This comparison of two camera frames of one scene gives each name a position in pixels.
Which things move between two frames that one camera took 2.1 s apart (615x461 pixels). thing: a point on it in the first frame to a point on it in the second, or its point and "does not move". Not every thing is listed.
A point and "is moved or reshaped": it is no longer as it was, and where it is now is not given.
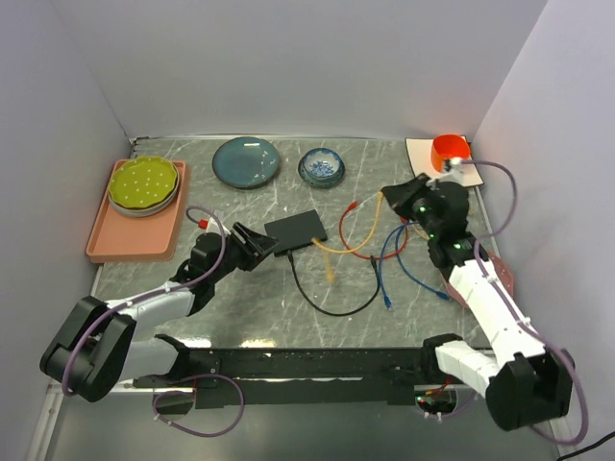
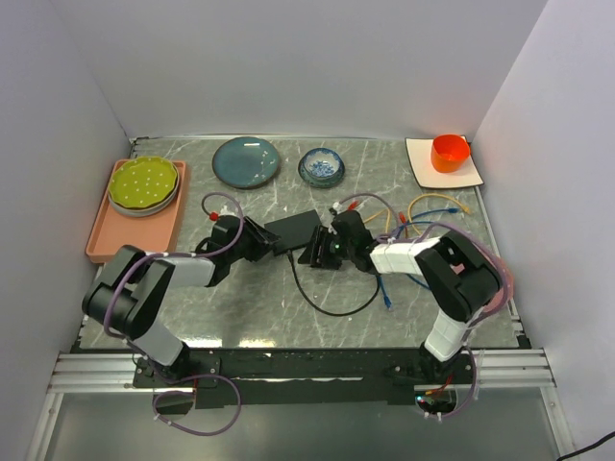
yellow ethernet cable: [327, 260] is moved or reshaped
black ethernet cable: [337, 314] does not move
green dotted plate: [143, 181] does not move
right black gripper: [401, 195] to [322, 236]
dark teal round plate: [245, 161] does not move
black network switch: [295, 231] does not move
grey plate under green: [149, 209] does not move
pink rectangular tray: [121, 237] does not move
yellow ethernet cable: [422, 233] is moved or reshaped
